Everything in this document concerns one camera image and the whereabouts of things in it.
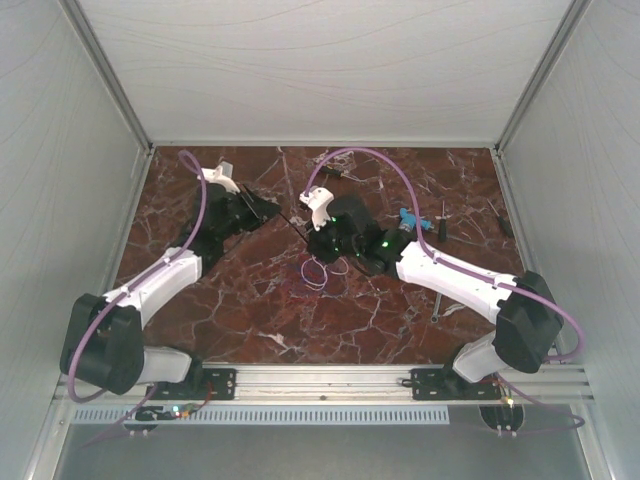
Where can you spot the left black mount plate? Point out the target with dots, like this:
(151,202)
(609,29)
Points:
(213,384)

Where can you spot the right black mount plate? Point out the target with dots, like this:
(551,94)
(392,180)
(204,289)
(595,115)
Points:
(443,384)

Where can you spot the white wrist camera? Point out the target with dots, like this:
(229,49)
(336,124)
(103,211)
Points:
(317,200)
(221,175)

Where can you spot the grey slotted cable duct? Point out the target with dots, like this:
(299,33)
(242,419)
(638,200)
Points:
(273,415)

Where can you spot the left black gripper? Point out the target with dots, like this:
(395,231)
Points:
(260,209)

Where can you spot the small black screwdriver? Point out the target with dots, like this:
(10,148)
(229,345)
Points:
(503,223)

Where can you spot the small circuit board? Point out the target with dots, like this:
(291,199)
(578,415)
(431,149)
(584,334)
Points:
(183,410)

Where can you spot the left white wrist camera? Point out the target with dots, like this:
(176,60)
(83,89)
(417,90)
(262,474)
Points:
(221,175)

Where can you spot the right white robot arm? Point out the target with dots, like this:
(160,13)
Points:
(520,309)

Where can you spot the black yellow screwdriver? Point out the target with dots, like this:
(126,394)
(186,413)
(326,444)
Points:
(335,172)

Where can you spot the silver wrench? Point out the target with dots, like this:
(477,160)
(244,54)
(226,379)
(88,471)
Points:
(436,309)

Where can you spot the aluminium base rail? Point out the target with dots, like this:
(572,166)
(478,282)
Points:
(333,385)

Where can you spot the black mount plate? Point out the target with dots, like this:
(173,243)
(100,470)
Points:
(213,384)
(443,384)

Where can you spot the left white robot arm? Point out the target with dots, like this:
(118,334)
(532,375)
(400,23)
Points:
(104,344)

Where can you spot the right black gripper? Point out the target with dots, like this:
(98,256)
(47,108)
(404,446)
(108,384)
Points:
(315,248)

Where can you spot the blue toy drill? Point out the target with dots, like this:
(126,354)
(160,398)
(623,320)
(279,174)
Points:
(408,222)

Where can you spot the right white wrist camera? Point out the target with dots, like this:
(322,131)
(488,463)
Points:
(317,200)

